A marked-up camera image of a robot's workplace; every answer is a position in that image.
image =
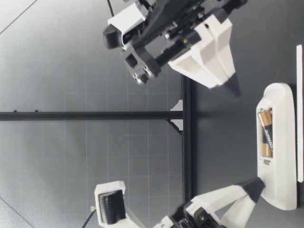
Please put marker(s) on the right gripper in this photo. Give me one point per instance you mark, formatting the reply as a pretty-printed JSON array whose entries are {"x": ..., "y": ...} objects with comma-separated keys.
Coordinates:
[{"x": 166, "y": 31}]

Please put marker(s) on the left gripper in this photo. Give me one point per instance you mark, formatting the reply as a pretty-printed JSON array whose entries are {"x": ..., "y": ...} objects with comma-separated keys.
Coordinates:
[{"x": 178, "y": 218}]

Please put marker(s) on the white remote control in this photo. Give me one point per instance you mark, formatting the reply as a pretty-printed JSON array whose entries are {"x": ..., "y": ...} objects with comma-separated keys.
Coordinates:
[{"x": 282, "y": 166}]

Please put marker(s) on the gold and black battery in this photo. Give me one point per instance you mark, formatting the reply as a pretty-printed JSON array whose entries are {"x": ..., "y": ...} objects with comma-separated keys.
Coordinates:
[
  {"x": 267, "y": 135},
  {"x": 267, "y": 150}
]

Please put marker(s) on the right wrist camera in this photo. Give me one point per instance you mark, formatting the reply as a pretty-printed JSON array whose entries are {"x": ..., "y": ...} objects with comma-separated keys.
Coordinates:
[{"x": 126, "y": 19}]

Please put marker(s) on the black frame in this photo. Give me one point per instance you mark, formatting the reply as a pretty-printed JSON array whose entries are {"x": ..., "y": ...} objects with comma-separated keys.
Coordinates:
[{"x": 95, "y": 115}]

